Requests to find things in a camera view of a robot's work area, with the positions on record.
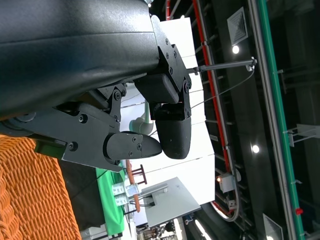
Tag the grey monitor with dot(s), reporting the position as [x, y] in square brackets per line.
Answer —
[172, 202]

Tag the square ceiling air vent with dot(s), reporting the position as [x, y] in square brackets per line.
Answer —
[237, 26]

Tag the orange wicker basket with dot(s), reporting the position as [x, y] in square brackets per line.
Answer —
[32, 195]

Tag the green and grey ceiling beam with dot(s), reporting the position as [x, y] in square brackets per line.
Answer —
[275, 100]

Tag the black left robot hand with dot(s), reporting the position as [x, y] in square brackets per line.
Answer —
[75, 50]

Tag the round ceiling spotlight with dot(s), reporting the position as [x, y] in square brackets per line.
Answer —
[235, 49]
[255, 148]

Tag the red ceiling rail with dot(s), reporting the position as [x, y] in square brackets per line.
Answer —
[212, 75]

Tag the brown wooden stand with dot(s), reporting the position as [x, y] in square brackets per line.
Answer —
[135, 180]

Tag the black pole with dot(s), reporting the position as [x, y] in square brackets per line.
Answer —
[225, 65]

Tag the white socket boxes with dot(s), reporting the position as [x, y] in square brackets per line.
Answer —
[123, 195]

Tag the grey box with orange lamp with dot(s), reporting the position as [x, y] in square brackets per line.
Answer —
[226, 183]

